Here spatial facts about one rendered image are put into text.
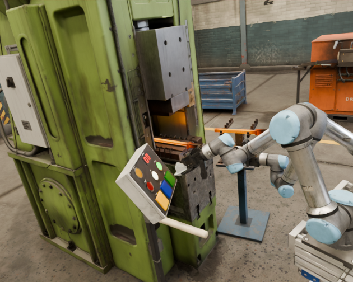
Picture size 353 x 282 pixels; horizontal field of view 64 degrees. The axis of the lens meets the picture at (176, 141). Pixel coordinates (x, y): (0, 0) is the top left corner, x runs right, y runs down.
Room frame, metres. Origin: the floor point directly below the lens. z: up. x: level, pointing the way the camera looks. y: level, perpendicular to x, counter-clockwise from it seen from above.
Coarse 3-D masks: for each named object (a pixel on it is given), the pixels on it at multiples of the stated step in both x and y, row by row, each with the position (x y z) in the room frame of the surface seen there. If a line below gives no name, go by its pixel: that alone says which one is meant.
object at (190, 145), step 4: (156, 140) 1.94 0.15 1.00; (160, 140) 1.92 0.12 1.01; (164, 140) 1.91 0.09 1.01; (168, 140) 1.89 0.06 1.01; (172, 140) 1.88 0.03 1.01; (180, 144) 1.81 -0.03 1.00; (184, 144) 1.79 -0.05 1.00; (188, 144) 1.77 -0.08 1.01; (192, 144) 1.75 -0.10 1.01; (196, 144) 1.75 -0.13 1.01; (200, 144) 1.74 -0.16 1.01; (188, 148) 1.77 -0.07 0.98; (192, 148) 1.76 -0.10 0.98
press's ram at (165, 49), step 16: (144, 32) 1.70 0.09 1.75; (160, 32) 1.69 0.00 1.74; (176, 32) 1.81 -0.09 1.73; (144, 48) 1.71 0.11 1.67; (160, 48) 1.67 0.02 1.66; (176, 48) 1.80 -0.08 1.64; (144, 64) 1.73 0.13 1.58; (160, 64) 1.65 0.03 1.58; (176, 64) 1.78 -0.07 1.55; (144, 80) 1.74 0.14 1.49; (160, 80) 1.66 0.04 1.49; (176, 80) 1.76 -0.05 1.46; (160, 96) 1.68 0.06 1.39
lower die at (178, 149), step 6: (162, 138) 1.99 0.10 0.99; (168, 138) 1.98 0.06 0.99; (156, 144) 1.90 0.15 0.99; (162, 144) 1.88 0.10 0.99; (168, 144) 1.86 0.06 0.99; (174, 144) 1.83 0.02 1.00; (156, 150) 1.82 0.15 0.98; (162, 150) 1.80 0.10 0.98; (168, 150) 1.79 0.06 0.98; (174, 150) 1.77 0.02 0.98; (180, 150) 1.74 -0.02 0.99; (186, 150) 1.77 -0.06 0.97; (162, 156) 1.78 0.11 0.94; (168, 156) 1.75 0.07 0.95; (174, 156) 1.72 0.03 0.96; (180, 156) 1.71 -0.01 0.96
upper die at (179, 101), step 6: (174, 96) 1.73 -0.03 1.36; (180, 96) 1.78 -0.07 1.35; (186, 96) 1.83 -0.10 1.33; (150, 102) 1.80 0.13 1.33; (156, 102) 1.76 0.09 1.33; (162, 102) 1.73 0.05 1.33; (168, 102) 1.71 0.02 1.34; (174, 102) 1.72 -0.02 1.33; (180, 102) 1.77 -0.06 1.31; (186, 102) 1.82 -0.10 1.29; (150, 108) 1.80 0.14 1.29; (156, 108) 1.77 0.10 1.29; (162, 108) 1.74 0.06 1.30; (168, 108) 1.71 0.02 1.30; (174, 108) 1.71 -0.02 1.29; (180, 108) 1.76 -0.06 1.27
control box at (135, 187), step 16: (144, 144) 1.44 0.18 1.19; (144, 160) 1.28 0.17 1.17; (160, 160) 1.41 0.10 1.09; (128, 176) 1.11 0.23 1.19; (144, 176) 1.19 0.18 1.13; (160, 176) 1.29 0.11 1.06; (128, 192) 1.11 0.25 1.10; (144, 192) 1.10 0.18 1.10; (144, 208) 1.10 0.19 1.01; (160, 208) 1.10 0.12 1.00
